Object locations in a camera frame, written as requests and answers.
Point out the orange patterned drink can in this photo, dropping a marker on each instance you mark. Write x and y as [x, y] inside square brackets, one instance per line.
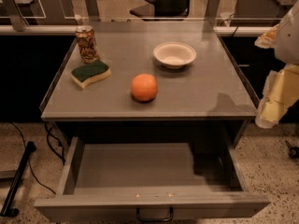
[86, 44]

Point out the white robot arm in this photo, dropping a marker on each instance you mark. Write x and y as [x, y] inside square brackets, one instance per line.
[287, 40]

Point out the black floor stand bar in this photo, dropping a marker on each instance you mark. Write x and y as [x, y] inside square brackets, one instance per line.
[7, 210]

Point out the grey open top drawer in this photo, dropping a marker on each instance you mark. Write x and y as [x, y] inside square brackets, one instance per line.
[149, 183]

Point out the green yellow sponge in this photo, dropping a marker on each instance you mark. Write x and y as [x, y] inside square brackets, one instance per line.
[90, 73]

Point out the black caster wheel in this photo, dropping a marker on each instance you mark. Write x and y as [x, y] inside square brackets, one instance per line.
[293, 151]

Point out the grey cabinet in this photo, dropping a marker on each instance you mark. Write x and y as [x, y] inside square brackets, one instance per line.
[161, 70]

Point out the white paper bowl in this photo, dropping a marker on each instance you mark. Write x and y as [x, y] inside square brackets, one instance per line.
[174, 55]

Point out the orange fruit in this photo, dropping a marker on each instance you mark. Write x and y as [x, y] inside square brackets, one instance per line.
[144, 87]

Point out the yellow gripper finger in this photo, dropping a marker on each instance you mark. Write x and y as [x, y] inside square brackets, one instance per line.
[280, 93]
[268, 39]

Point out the black office chair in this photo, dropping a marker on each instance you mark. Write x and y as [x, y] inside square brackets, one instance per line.
[162, 9]

